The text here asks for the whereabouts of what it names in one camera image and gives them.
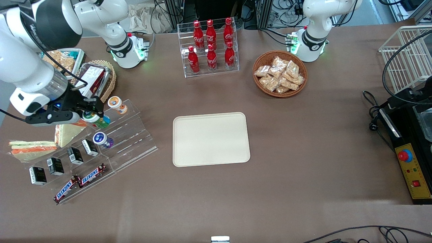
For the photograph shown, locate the thick black curved cable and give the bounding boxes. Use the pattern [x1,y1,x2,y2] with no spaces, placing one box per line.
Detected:
[382,31,432,106]

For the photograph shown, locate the Snickers bar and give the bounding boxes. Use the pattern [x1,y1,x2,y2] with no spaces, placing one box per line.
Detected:
[78,163,107,188]
[53,175,81,205]

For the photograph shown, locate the green gum bottle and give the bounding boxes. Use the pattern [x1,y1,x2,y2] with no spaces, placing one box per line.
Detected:
[82,111,111,130]

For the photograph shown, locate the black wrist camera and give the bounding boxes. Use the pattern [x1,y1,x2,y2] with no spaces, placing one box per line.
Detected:
[25,110,81,127]

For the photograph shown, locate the looped black cable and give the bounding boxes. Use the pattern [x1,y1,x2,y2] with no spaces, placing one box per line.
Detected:
[378,227,403,243]

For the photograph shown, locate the plastic bin of fried snacks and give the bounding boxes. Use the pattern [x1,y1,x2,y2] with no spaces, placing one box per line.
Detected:
[40,48,87,80]

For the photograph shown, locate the orange gum bottle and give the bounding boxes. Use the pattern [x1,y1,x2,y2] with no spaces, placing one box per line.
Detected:
[107,96,128,115]

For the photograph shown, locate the crumpled beige bag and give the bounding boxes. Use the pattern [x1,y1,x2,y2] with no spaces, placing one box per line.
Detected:
[128,3,178,34]

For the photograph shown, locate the black machine with yellow panel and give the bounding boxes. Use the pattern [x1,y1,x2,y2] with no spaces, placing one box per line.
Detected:
[378,77,432,205]

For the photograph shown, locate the red Coca-Cola bottle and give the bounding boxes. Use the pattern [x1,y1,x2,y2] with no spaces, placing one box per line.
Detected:
[187,46,200,74]
[193,20,204,52]
[206,19,217,50]
[206,44,218,72]
[223,18,234,47]
[224,42,236,70]

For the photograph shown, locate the cream plastic tray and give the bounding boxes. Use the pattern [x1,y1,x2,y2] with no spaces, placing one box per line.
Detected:
[173,112,251,167]

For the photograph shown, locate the small black chocolate box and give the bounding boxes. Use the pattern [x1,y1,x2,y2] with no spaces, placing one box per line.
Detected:
[29,166,47,185]
[47,157,65,176]
[67,147,84,165]
[82,139,99,157]

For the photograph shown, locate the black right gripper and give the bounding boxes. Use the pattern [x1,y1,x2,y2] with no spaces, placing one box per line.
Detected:
[51,88,105,115]

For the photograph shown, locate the red emergency stop button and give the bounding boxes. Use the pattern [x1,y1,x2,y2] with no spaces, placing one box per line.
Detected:
[398,148,413,163]

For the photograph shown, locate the sandwich with orange filling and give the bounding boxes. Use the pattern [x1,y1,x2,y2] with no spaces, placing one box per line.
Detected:
[11,146,60,163]

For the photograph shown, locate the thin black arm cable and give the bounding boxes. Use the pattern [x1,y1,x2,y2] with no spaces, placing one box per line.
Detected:
[0,46,89,123]

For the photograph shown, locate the clear acrylic bottle rack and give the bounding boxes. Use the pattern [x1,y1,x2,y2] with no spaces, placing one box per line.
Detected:
[177,17,240,79]

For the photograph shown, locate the clear acrylic tiered stand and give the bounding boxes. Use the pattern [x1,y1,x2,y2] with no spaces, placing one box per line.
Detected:
[20,98,159,205]

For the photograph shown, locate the dark brown wicker basket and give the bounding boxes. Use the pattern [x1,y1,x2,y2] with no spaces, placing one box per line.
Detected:
[252,50,308,98]

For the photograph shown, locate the white wire basket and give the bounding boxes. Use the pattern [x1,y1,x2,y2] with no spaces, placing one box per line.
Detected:
[378,25,432,96]

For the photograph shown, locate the dark red food package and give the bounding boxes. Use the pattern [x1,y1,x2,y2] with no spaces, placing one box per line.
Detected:
[75,63,111,99]

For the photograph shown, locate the black power cable with plug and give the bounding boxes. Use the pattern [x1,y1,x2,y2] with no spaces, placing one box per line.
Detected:
[362,90,396,153]

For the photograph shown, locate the triangular wrapped sandwich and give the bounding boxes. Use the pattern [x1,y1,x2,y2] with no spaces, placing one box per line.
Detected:
[54,120,92,148]

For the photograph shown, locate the long black cable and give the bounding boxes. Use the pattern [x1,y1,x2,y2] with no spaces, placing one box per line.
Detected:
[301,225,432,243]

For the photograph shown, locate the black equipment cabinet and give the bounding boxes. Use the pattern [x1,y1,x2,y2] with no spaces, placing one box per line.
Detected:
[185,0,244,22]

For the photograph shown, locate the sandwich with green filling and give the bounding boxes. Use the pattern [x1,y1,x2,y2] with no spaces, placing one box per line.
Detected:
[8,140,58,148]

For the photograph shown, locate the purple gum bottle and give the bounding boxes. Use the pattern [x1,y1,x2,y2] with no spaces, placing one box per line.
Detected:
[93,132,114,149]

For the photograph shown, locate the light tan wicker basket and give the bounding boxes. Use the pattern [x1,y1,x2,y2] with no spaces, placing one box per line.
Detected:
[72,60,117,103]

